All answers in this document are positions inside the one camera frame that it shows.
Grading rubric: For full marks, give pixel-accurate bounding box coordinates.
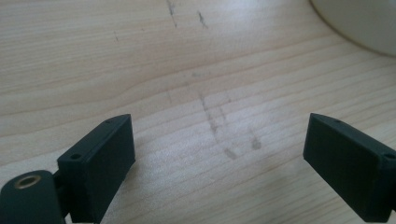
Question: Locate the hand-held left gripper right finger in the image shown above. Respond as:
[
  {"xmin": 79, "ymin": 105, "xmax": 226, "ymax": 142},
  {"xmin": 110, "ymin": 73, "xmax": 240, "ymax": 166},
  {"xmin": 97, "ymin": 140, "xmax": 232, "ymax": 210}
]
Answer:
[{"xmin": 303, "ymin": 112, "xmax": 396, "ymax": 224}]

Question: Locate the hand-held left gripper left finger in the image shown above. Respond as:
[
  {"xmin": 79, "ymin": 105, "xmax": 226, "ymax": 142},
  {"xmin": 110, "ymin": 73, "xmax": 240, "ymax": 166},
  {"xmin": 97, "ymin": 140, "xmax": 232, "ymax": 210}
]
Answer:
[{"xmin": 56, "ymin": 113, "xmax": 136, "ymax": 224}]

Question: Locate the white round bowl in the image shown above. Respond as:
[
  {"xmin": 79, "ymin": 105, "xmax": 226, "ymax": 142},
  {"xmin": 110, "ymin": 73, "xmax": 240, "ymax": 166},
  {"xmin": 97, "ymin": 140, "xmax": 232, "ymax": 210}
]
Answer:
[{"xmin": 308, "ymin": 0, "xmax": 396, "ymax": 58}]

